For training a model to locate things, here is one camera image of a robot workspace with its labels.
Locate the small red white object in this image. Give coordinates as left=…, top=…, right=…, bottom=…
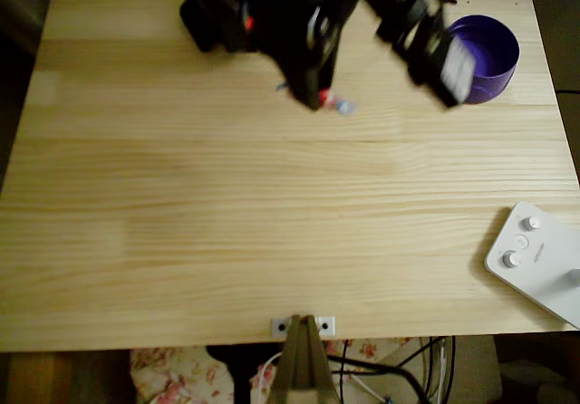
left=275, top=82, right=360, bottom=117

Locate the purple bowl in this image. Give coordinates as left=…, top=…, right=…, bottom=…
left=446, top=14, right=521, bottom=105

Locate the white lamp base with knobs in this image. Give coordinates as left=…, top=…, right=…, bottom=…
left=483, top=201, right=580, bottom=331

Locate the floral cloth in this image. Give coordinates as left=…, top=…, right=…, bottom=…
left=130, top=336, right=411, bottom=404

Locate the black camera box white label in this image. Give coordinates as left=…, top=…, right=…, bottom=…
left=374, top=0, right=478, bottom=109

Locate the white metal bracket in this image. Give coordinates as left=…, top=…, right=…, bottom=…
left=270, top=315, right=337, bottom=336

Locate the white cable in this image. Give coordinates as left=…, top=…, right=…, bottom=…
left=250, top=351, right=285, bottom=404

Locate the beige camera stand post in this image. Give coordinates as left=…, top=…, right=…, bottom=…
left=270, top=313, right=339, bottom=404

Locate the black cable bundle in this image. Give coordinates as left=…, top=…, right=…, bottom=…
left=325, top=335, right=457, bottom=404

